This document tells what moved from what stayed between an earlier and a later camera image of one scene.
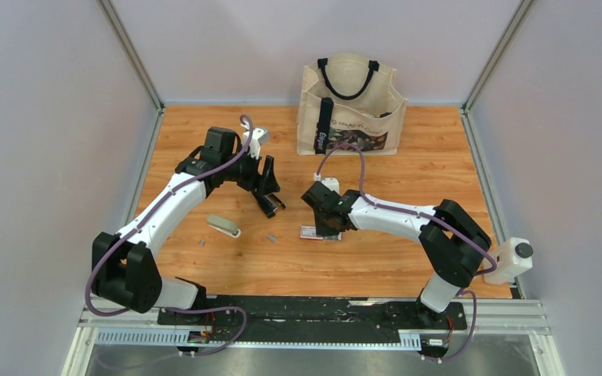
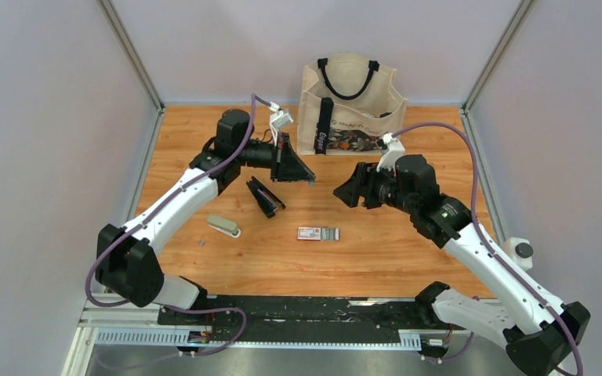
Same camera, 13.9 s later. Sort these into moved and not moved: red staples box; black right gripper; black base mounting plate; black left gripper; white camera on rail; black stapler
Moved: black left gripper; black right gripper
Not moved: black stapler; white camera on rail; red staples box; black base mounting plate
